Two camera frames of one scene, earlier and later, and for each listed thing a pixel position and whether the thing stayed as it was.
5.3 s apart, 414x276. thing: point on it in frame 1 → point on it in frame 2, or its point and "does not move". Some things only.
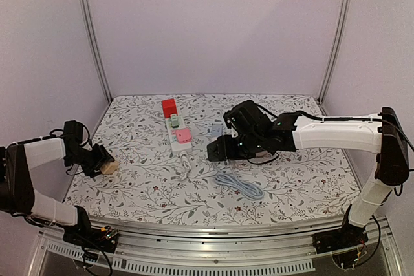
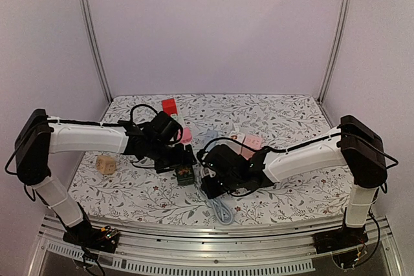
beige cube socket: [109, 167] does not move
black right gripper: [217, 148] → [209, 187]
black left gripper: [102, 156] → [180, 160]
